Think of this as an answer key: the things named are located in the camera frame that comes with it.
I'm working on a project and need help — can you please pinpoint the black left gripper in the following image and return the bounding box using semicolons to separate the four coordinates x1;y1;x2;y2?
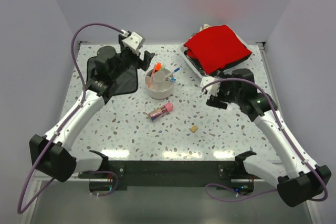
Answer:
111;37;154;81

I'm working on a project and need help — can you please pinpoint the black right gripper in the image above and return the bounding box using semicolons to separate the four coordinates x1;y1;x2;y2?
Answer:
206;71;242;109

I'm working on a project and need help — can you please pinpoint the orange capped marker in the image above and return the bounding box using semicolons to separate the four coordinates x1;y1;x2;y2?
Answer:
151;62;162;77

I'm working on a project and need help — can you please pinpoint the small tan eraser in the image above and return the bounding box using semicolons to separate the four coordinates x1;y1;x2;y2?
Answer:
190;125;198;133

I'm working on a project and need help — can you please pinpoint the white pen blue cap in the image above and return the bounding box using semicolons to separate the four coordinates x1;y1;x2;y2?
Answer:
165;68;180;78

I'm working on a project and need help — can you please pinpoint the clear blue ballpoint pen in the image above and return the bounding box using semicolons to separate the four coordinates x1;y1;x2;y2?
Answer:
165;77;176;83

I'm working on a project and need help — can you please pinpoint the pink capped crayon tube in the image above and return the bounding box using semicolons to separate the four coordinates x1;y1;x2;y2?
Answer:
148;103;173;122

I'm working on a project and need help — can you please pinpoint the orange gel pen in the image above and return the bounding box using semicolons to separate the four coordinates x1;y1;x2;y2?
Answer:
147;69;156;88

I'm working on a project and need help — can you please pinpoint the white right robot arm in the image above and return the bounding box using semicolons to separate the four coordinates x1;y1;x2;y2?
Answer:
201;69;332;207

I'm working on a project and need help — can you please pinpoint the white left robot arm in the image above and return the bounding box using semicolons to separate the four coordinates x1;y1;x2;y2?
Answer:
29;46;155;182

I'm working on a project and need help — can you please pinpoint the black garment in basket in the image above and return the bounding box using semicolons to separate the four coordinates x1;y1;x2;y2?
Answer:
183;49;251;78

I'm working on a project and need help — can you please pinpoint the white round divided organizer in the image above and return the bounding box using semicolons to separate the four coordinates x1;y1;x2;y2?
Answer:
144;69;174;100

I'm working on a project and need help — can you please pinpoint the dark grey microfibre cloth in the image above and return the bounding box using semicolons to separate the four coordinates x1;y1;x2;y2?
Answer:
86;57;138;101

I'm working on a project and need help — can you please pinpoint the white perforated plastic basket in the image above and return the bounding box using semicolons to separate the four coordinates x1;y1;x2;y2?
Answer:
179;31;250;79

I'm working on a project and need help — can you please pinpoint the red cloth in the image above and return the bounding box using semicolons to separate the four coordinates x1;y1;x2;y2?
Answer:
183;25;253;74

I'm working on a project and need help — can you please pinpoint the beige item behind basket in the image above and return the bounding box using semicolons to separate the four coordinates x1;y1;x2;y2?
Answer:
199;24;211;32

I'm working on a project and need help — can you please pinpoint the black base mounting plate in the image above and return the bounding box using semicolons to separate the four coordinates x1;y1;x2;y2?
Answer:
78;160;263;192

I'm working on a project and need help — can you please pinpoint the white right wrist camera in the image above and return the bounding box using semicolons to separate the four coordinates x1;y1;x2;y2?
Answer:
200;77;220;97

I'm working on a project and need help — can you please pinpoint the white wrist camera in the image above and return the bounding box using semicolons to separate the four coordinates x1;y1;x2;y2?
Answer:
121;30;145;56
200;77;220;97

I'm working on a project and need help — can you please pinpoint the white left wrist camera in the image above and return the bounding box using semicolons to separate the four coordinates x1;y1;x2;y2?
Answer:
121;30;145;56

